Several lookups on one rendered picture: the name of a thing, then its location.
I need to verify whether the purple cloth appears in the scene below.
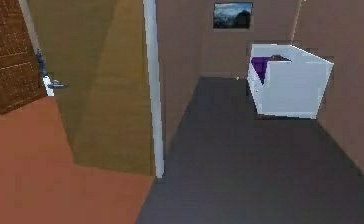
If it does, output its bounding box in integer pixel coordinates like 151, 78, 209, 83
250, 56, 272, 85

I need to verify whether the framed dark landscape picture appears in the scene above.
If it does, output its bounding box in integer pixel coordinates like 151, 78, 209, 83
213, 1, 254, 30

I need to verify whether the white cabinet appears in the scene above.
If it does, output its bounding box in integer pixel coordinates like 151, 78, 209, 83
246, 43, 335, 120

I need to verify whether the brown wooden room door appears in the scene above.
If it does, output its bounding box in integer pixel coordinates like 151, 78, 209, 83
0, 0, 48, 116

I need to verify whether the silver door handle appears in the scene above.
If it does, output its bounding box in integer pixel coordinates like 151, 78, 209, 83
42, 75, 68, 98

